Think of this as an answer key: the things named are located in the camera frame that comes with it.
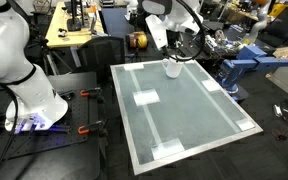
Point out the white ceramic mug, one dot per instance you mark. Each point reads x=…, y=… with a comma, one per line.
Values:
x=172, y=67

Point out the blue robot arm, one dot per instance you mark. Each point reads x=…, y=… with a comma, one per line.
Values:
x=249, y=58

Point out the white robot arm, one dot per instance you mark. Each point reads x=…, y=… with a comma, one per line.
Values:
x=35, y=103

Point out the glass table top panel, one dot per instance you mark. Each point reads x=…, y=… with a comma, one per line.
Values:
x=166, y=120

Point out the lower orange black clamp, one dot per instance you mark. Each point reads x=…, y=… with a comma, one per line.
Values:
x=98, y=126

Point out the orange black clamp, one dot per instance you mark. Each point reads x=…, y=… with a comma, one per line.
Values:
x=98, y=126
x=93, y=93

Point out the black office chair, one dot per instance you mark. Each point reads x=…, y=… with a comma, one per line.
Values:
x=98, y=54

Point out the upper orange black clamp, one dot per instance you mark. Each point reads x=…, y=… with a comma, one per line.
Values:
x=93, y=93

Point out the yellow cable reel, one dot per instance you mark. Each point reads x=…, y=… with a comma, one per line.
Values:
x=138, y=40

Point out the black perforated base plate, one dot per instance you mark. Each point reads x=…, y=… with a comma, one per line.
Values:
x=62, y=133

